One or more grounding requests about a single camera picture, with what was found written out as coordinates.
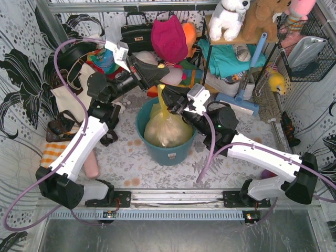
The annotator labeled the yellow trash bag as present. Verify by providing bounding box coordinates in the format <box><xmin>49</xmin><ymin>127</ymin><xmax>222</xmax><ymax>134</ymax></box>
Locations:
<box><xmin>144</xmin><ymin>84</ymin><xmax>194</xmax><ymax>148</ymax></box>

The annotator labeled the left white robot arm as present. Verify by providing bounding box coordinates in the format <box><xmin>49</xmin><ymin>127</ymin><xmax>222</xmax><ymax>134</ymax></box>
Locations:
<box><xmin>36</xmin><ymin>55</ymin><xmax>170</xmax><ymax>209</ymax></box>

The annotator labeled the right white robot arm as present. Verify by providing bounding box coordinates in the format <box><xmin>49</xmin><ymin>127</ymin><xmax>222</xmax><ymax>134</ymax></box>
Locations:
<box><xmin>157</xmin><ymin>84</ymin><xmax>318</xmax><ymax>207</ymax></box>

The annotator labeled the teal trash bin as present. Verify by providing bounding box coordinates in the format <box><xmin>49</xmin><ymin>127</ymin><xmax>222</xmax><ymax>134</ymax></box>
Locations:
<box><xmin>135</xmin><ymin>98</ymin><xmax>197</xmax><ymax>166</ymax></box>

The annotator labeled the magenta cloth bag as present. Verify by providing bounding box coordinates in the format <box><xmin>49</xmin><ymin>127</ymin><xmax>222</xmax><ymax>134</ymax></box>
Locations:
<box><xmin>151</xmin><ymin>14</ymin><xmax>188</xmax><ymax>63</ymax></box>

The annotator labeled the cream tote bag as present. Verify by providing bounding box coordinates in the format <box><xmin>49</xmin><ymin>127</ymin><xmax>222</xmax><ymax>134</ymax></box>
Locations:
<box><xmin>51</xmin><ymin>63</ymin><xmax>95</xmax><ymax>122</ymax></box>

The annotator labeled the red cloth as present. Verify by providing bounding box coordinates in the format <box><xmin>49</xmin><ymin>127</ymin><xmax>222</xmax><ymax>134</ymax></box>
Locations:
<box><xmin>103</xmin><ymin>66</ymin><xmax>128</xmax><ymax>80</ymax></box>

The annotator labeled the white sheep plush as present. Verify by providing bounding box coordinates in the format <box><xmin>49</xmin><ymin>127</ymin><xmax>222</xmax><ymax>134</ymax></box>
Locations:
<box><xmin>134</xmin><ymin>51</ymin><xmax>158</xmax><ymax>66</ymax></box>

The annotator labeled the pink white doll plush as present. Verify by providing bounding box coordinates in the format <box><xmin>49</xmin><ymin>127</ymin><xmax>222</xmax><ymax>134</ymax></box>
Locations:
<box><xmin>160</xmin><ymin>61</ymin><xmax>186</xmax><ymax>86</ymax></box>

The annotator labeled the rainbow striped cloth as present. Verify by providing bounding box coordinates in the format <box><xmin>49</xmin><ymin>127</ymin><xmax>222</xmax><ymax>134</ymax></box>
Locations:
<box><xmin>158</xmin><ymin>60</ymin><xmax>204</xmax><ymax>88</ymax></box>

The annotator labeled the colourful scarf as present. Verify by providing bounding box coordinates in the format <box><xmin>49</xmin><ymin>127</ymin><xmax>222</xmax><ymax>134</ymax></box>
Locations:
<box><xmin>86</xmin><ymin>47</ymin><xmax>119</xmax><ymax>75</ymax></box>

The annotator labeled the black handbag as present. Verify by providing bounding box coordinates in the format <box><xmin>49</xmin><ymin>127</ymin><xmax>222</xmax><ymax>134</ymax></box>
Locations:
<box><xmin>121</xmin><ymin>12</ymin><xmax>154</xmax><ymax>54</ymax></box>

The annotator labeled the blue lint roller mop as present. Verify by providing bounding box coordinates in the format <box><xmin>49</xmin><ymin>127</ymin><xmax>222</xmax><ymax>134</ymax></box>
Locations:
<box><xmin>216</xmin><ymin>33</ymin><xmax>268</xmax><ymax>116</ymax></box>

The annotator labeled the orange plush toy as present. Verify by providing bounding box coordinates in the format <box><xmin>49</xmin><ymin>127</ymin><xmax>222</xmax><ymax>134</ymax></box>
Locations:
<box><xmin>182</xmin><ymin>22</ymin><xmax>197</xmax><ymax>58</ymax></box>

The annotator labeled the teal folded cloth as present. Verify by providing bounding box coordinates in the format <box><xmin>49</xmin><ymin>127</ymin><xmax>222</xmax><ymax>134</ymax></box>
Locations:
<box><xmin>198</xmin><ymin>39</ymin><xmax>266</xmax><ymax>77</ymax></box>

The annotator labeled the black hat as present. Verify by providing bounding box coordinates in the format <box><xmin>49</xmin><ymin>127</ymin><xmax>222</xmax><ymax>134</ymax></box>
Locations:
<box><xmin>57</xmin><ymin>41</ymin><xmax>97</xmax><ymax>70</ymax></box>

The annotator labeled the grey chenille duster mop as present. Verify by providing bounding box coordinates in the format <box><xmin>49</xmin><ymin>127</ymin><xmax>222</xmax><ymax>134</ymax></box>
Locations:
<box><xmin>253</xmin><ymin>71</ymin><xmax>281</xmax><ymax>123</ymax></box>

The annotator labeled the floral table mat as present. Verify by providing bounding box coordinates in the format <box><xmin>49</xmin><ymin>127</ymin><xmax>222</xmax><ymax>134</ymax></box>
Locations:
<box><xmin>94</xmin><ymin>88</ymin><xmax>264</xmax><ymax>189</ymax></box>

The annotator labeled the purple orange sock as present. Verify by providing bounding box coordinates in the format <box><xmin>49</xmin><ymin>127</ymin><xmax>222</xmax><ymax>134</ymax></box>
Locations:
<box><xmin>261</xmin><ymin>170</ymin><xmax>277</xmax><ymax>180</ymax></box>

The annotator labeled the yellow duck plush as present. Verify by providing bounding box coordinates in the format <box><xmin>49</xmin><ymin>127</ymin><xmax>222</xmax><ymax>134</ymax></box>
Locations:
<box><xmin>266</xmin><ymin>64</ymin><xmax>286</xmax><ymax>95</ymax></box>

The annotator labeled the white dog plush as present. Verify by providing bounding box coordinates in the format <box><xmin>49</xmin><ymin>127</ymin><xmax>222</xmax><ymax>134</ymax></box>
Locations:
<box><xmin>209</xmin><ymin>0</ymin><xmax>250</xmax><ymax>41</ymax></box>

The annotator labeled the orange checkered towel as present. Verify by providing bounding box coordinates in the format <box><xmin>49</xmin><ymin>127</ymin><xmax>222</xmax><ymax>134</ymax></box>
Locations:
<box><xmin>40</xmin><ymin>141</ymin><xmax>69</xmax><ymax>168</ymax></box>

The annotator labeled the brown teddy bear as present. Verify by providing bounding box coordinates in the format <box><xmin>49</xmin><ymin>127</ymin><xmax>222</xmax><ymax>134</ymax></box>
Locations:
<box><xmin>242</xmin><ymin>0</ymin><xmax>291</xmax><ymax>42</ymax></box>

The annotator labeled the silver pouch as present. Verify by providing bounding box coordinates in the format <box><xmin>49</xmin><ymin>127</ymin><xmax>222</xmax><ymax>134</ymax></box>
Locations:
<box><xmin>287</xmin><ymin>36</ymin><xmax>328</xmax><ymax>68</ymax></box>

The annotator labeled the pink plush toy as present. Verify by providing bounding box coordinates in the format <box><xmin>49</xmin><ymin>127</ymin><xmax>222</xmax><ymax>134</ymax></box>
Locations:
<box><xmin>279</xmin><ymin>0</ymin><xmax>316</xmax><ymax>48</ymax></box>

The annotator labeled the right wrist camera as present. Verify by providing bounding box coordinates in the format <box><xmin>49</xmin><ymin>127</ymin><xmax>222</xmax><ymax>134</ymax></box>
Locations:
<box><xmin>184</xmin><ymin>84</ymin><xmax>210</xmax><ymax>116</ymax></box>

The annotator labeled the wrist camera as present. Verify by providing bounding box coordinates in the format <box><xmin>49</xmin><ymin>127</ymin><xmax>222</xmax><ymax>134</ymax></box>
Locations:
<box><xmin>184</xmin><ymin>84</ymin><xmax>210</xmax><ymax>116</ymax></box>
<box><xmin>104</xmin><ymin>40</ymin><xmax>130</xmax><ymax>72</ymax></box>

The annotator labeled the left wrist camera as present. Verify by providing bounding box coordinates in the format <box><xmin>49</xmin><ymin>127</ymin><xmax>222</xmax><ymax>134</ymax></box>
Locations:
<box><xmin>104</xmin><ymin>40</ymin><xmax>130</xmax><ymax>72</ymax></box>

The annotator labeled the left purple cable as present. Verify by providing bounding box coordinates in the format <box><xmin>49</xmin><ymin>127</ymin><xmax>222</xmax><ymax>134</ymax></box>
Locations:
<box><xmin>2</xmin><ymin>38</ymin><xmax>108</xmax><ymax>232</ymax></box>

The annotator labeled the purple cable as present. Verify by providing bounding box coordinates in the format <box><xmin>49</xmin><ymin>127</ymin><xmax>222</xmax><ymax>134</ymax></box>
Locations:
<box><xmin>2</xmin><ymin>38</ymin><xmax>108</xmax><ymax>232</ymax></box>
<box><xmin>196</xmin><ymin>111</ymin><xmax>336</xmax><ymax>203</ymax></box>

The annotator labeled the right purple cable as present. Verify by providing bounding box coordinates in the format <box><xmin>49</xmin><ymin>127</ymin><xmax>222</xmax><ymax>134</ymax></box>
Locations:
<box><xmin>196</xmin><ymin>111</ymin><xmax>336</xmax><ymax>203</ymax></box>

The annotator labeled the metal base rail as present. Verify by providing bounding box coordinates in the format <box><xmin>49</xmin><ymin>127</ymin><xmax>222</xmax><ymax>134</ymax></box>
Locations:
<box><xmin>55</xmin><ymin>189</ymin><xmax>278</xmax><ymax>223</ymax></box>

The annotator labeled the black wire basket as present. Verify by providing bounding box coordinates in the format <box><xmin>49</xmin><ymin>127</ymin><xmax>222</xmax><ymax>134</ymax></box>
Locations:
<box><xmin>277</xmin><ymin>13</ymin><xmax>335</xmax><ymax>82</ymax></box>

